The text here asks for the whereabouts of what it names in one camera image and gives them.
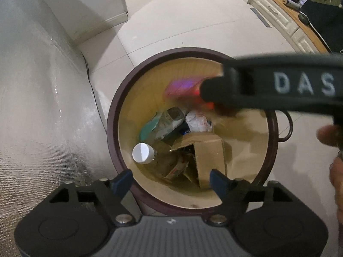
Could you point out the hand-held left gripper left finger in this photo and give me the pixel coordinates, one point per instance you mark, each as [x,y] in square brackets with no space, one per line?
[122,179]

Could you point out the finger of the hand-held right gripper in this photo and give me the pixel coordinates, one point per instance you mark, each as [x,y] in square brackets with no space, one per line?
[214,89]

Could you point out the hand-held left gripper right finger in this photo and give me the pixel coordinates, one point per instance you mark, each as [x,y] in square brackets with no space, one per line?
[218,180]

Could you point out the brown cardboard piece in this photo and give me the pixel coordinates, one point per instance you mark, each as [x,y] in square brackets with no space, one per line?
[209,155]

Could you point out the purple snack packet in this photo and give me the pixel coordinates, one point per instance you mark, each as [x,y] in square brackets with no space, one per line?
[185,88]

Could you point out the clear plastic bottle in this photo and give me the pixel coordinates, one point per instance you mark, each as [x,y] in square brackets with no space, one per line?
[143,152]

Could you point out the white plastic bag red print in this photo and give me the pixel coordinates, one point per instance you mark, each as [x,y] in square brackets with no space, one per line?
[198,120]

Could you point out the maroon round trash bin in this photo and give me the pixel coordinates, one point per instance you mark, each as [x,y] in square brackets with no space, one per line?
[246,150]

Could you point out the teal plastic packet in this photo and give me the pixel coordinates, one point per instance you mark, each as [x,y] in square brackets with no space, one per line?
[160,124]

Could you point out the person's right hand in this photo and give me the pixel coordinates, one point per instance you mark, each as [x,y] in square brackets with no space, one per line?
[335,139]

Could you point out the wooden-top white desk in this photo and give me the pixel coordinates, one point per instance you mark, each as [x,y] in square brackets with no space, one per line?
[281,13]

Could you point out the black cloth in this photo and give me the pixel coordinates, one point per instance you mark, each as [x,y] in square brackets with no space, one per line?
[324,18]

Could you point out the silver foil sheet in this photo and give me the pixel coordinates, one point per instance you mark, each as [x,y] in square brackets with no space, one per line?
[43,107]

